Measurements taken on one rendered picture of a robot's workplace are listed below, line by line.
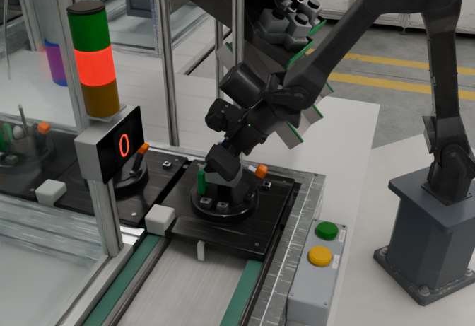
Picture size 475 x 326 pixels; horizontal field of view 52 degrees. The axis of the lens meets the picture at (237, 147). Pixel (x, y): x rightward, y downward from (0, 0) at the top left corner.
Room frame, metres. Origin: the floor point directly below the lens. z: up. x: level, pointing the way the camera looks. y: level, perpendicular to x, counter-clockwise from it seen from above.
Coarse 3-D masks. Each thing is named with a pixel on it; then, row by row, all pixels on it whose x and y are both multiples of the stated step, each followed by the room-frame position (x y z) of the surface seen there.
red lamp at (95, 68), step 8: (80, 56) 0.62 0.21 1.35; (88, 56) 0.61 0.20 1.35; (96, 56) 0.61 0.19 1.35; (104, 56) 0.62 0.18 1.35; (112, 56) 0.64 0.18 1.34; (80, 64) 0.62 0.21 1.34; (88, 64) 0.61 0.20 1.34; (96, 64) 0.61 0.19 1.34; (104, 64) 0.62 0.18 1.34; (112, 64) 0.63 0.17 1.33; (80, 72) 0.62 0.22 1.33; (88, 72) 0.61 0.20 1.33; (96, 72) 0.61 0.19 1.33; (104, 72) 0.62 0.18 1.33; (112, 72) 0.63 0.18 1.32; (80, 80) 0.62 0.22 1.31; (88, 80) 0.61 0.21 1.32; (96, 80) 0.61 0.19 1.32; (104, 80) 0.62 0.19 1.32; (112, 80) 0.63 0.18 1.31
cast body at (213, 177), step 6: (240, 168) 0.78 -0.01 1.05; (210, 174) 0.76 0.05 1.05; (216, 174) 0.76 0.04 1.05; (240, 174) 0.78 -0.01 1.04; (210, 180) 0.76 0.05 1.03; (216, 180) 0.76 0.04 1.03; (222, 180) 0.76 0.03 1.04; (234, 180) 0.75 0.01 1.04; (228, 186) 0.75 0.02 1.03; (234, 186) 0.75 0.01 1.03
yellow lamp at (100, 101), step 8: (88, 88) 0.61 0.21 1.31; (96, 88) 0.61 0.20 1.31; (104, 88) 0.62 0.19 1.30; (112, 88) 0.63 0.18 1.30; (88, 96) 0.61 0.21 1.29; (96, 96) 0.61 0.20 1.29; (104, 96) 0.61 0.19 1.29; (112, 96) 0.62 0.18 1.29; (88, 104) 0.62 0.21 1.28; (96, 104) 0.61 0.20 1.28; (104, 104) 0.61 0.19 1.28; (112, 104) 0.62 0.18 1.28; (88, 112) 0.62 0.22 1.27; (96, 112) 0.61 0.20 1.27; (104, 112) 0.61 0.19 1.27; (112, 112) 0.62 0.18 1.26
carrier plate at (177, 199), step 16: (192, 176) 0.86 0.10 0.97; (272, 176) 0.86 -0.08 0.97; (176, 192) 0.80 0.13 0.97; (272, 192) 0.80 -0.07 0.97; (288, 192) 0.80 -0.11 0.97; (176, 208) 0.75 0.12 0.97; (272, 208) 0.75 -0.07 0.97; (176, 224) 0.71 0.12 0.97; (192, 224) 0.71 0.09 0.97; (208, 224) 0.71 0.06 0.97; (224, 224) 0.71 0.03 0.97; (240, 224) 0.71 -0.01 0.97; (256, 224) 0.71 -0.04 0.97; (272, 224) 0.71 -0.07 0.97; (192, 240) 0.67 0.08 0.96; (208, 240) 0.66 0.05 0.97; (224, 240) 0.66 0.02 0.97; (240, 240) 0.66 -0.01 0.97; (256, 240) 0.66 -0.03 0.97; (272, 240) 0.68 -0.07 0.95; (256, 256) 0.63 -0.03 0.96
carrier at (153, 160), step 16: (144, 160) 0.90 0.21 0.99; (160, 160) 0.92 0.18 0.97; (176, 160) 0.92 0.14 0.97; (128, 176) 0.83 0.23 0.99; (144, 176) 0.84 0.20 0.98; (160, 176) 0.86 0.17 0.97; (176, 176) 0.87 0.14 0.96; (128, 192) 0.80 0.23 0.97; (144, 192) 0.80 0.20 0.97; (160, 192) 0.80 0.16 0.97; (128, 208) 0.75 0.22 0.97; (144, 208) 0.75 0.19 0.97; (128, 224) 0.72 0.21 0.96
